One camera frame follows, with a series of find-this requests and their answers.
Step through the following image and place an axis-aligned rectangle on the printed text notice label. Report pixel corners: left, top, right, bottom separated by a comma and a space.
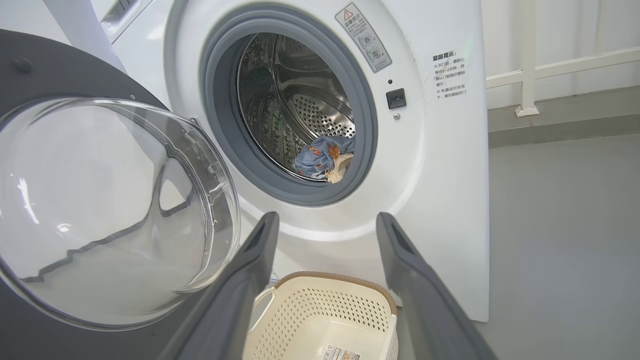
431, 50, 470, 101

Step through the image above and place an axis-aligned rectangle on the cream perforated laundry basket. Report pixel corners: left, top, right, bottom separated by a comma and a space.
242, 271, 400, 360

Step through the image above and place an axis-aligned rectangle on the grey warning sticker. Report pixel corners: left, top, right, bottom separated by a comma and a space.
334, 2, 393, 74

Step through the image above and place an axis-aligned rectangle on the steel washing machine drum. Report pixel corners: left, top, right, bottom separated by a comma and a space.
236, 32, 357, 184

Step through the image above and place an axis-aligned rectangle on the white front-load washing machine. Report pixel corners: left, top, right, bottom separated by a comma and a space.
42, 0, 490, 324

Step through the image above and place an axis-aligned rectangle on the black glass washing machine door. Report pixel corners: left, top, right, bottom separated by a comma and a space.
0, 29, 242, 360

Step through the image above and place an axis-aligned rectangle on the black door latch socket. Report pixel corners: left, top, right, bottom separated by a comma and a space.
386, 88, 407, 110

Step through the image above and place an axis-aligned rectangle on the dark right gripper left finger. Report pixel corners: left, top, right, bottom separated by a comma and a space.
157, 211, 280, 360

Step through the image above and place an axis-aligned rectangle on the grey rubber door gasket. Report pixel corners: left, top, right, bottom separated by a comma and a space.
200, 5, 379, 208

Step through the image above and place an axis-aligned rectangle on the basket product label sticker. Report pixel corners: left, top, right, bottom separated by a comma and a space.
320, 344, 361, 360

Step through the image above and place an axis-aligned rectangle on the white detergent drawer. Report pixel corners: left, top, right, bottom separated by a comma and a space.
100, 0, 154, 44

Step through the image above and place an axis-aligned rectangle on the white railing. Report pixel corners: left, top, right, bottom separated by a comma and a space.
486, 0, 640, 119

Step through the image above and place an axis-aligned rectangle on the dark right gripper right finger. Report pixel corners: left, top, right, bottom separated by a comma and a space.
376, 212, 499, 360

